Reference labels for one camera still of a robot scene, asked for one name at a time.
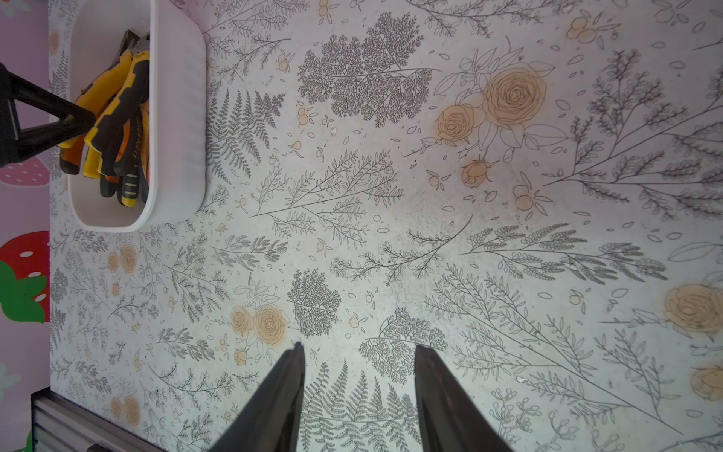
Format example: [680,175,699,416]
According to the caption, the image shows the orange black long-nose pliers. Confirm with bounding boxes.
[100,102,150,207]

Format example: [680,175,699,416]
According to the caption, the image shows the aluminium rail frame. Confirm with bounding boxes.
[29,388,162,452]

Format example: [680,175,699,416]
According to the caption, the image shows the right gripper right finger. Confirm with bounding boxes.
[414,345,511,452]

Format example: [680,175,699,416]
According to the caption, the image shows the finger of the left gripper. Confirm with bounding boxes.
[1,66,96,168]

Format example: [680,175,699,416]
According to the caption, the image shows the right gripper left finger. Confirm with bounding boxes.
[211,342,305,452]

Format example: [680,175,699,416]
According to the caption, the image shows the yellow black pliers large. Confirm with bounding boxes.
[83,50,151,179]

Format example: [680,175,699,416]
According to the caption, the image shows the white plastic storage box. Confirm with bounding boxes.
[68,1,206,233]

